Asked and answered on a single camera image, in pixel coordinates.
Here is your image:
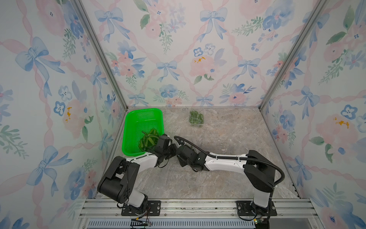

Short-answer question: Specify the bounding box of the far clear pepper container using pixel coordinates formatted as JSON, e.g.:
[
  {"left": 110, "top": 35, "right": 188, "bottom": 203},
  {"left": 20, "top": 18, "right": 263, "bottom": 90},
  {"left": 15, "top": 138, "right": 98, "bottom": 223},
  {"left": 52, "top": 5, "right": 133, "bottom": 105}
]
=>
[{"left": 189, "top": 110, "right": 205, "bottom": 126}]

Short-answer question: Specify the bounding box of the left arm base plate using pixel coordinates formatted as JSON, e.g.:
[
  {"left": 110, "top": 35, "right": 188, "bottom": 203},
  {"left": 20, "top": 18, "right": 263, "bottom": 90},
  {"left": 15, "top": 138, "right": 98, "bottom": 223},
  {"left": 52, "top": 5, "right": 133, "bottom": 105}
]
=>
[{"left": 121, "top": 200, "right": 161, "bottom": 217}]

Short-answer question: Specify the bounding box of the aluminium corner post left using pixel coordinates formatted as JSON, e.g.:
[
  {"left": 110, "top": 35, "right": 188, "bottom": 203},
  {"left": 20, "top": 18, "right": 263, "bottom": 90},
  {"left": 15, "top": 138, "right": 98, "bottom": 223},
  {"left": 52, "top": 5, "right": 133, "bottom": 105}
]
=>
[{"left": 71, "top": 0, "right": 128, "bottom": 112}]

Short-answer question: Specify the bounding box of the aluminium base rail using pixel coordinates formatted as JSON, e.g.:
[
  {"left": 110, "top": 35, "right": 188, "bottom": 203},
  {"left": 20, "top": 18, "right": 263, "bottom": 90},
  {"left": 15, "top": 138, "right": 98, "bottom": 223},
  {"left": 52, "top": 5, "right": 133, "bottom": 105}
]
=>
[{"left": 75, "top": 198, "right": 324, "bottom": 229}]

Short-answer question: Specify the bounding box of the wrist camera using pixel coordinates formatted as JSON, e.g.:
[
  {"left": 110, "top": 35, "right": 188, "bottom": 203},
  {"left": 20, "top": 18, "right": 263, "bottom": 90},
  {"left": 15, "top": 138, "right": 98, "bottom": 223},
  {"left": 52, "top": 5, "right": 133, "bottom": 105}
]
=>
[
  {"left": 155, "top": 134, "right": 172, "bottom": 152},
  {"left": 176, "top": 145, "right": 198, "bottom": 162}
]

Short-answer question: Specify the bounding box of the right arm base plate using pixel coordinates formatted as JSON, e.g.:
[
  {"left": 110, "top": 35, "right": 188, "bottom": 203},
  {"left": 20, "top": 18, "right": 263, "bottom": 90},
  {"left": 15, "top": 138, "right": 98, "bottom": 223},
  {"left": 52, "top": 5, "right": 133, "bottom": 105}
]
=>
[{"left": 235, "top": 200, "right": 277, "bottom": 217}]

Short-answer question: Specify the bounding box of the green plastic basket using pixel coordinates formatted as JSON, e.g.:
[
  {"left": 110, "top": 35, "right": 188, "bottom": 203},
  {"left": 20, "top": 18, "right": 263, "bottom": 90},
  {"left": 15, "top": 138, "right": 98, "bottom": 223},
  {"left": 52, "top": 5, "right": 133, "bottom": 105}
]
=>
[{"left": 122, "top": 108, "right": 165, "bottom": 157}]

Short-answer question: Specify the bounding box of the aluminium corner post right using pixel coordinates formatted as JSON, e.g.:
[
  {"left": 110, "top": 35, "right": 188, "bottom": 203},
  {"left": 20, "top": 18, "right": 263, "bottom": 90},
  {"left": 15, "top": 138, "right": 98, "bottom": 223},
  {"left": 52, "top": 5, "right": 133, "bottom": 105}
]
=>
[{"left": 259, "top": 0, "right": 328, "bottom": 112}]

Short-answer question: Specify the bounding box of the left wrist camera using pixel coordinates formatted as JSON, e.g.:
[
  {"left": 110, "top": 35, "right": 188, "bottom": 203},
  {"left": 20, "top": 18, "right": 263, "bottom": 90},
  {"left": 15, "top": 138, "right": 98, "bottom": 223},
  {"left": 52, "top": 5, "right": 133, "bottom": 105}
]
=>
[{"left": 155, "top": 134, "right": 172, "bottom": 152}]

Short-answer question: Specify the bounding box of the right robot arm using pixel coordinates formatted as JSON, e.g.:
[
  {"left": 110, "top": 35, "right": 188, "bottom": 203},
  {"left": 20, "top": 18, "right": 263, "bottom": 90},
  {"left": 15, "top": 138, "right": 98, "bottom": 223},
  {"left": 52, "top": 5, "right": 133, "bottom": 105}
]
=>
[{"left": 176, "top": 146, "right": 277, "bottom": 209}]

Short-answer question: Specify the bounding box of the aluminium corner post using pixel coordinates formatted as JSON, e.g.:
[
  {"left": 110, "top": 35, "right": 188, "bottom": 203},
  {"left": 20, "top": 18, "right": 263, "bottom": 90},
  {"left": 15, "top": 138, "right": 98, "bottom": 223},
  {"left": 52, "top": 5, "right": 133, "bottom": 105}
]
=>
[
  {"left": 259, "top": 0, "right": 328, "bottom": 112},
  {"left": 71, "top": 0, "right": 128, "bottom": 112}
]

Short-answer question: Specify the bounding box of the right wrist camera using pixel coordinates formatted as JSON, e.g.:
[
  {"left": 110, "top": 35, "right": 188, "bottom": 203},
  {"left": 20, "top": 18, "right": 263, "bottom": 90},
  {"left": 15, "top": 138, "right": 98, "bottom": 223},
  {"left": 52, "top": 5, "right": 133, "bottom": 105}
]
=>
[{"left": 176, "top": 145, "right": 198, "bottom": 162}]

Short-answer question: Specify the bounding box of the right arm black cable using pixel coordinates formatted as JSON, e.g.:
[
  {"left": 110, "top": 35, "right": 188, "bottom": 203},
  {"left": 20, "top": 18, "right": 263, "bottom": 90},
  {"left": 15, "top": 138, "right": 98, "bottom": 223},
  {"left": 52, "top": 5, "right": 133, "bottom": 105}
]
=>
[{"left": 173, "top": 135, "right": 286, "bottom": 188}]

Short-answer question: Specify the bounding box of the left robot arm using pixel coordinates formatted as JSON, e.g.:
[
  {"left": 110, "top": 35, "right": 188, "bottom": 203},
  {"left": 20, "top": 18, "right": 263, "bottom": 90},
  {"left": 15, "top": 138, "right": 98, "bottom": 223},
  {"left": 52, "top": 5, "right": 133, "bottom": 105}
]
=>
[{"left": 97, "top": 144, "right": 177, "bottom": 209}]

